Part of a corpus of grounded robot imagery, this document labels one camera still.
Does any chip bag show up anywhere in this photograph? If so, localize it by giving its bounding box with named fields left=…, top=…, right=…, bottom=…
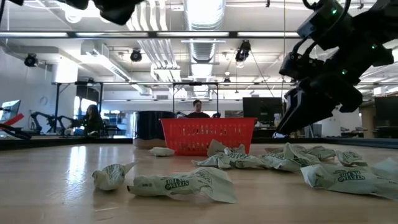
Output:
left=126, top=166, right=238, bottom=204

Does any person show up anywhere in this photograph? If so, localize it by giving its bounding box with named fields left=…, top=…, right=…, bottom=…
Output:
left=186, top=99, right=211, bottom=119
left=70, top=104, right=105, bottom=138

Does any grey computer monitor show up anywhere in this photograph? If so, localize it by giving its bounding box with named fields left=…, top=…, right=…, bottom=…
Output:
left=0, top=99, right=22, bottom=124

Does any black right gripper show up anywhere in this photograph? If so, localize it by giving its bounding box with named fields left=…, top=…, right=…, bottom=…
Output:
left=275, top=34, right=394, bottom=135

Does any black monitor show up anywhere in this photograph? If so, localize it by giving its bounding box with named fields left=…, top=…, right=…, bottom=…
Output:
left=242, top=96, right=283, bottom=127

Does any white round column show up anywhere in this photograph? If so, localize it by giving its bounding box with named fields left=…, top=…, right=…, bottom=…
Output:
left=323, top=118, right=341, bottom=138

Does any black overhead crossbar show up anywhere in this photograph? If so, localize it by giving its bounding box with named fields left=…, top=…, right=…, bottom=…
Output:
left=0, top=30, right=301, bottom=39

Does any white rectangular ceiling duct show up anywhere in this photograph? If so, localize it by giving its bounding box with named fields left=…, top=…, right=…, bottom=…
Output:
left=80, top=42, right=131, bottom=82

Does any black background station frame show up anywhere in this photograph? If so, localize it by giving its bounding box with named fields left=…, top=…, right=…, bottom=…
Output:
left=51, top=81, right=104, bottom=134
left=172, top=82, right=220, bottom=114

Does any dark cabinet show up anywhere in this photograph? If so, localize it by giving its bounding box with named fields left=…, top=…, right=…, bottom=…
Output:
left=374, top=96, right=398, bottom=138

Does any thick black cable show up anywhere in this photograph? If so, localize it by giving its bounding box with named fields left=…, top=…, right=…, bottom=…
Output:
left=0, top=123, right=32, bottom=140

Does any silver ceiling duct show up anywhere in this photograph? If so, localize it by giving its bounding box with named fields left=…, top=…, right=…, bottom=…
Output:
left=183, top=0, right=227, bottom=100

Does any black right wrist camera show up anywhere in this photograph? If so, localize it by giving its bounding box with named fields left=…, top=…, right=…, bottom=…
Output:
left=297, top=0, right=354, bottom=50

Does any red plastic basket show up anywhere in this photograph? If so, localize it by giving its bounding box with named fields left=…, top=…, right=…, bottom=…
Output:
left=159, top=117, right=258, bottom=157

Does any red strip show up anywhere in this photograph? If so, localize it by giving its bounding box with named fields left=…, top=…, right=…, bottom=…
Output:
left=0, top=113, right=25, bottom=131

